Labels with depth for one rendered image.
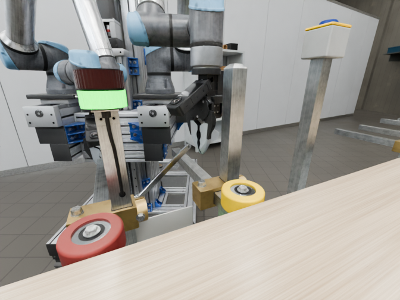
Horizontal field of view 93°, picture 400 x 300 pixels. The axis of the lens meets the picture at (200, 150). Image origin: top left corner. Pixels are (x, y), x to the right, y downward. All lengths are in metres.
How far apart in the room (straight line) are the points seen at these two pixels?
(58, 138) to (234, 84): 0.91
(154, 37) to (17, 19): 0.61
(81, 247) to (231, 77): 0.36
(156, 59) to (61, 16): 2.18
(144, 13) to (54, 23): 2.53
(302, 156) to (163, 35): 0.50
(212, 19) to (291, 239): 0.42
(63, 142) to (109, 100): 0.86
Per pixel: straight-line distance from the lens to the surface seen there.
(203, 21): 0.47
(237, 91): 0.41
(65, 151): 1.13
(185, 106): 0.41
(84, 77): 0.28
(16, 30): 1.08
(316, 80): 0.59
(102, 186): 0.52
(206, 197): 0.44
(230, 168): 0.45
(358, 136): 1.33
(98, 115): 0.34
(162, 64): 1.00
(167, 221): 0.50
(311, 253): 0.29
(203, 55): 0.46
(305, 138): 0.61
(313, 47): 0.59
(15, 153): 3.23
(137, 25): 0.56
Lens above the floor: 1.10
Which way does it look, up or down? 20 degrees down
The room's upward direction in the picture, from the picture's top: straight up
